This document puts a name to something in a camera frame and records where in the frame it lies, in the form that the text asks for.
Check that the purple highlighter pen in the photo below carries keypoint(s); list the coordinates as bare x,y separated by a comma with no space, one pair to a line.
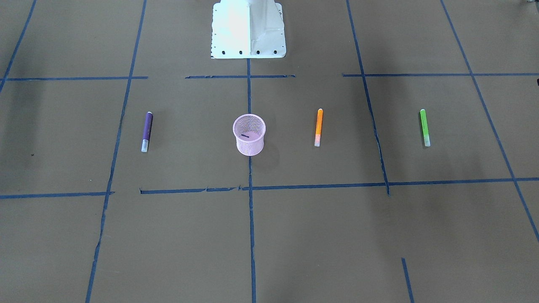
146,132

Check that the pink mesh pen holder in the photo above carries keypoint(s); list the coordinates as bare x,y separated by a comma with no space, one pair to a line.
249,131

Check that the green highlighter pen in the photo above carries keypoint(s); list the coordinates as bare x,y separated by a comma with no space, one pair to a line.
425,127

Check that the orange highlighter pen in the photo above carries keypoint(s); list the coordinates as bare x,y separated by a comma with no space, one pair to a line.
318,127

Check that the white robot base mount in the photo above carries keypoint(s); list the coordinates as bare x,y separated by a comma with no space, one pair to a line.
243,29

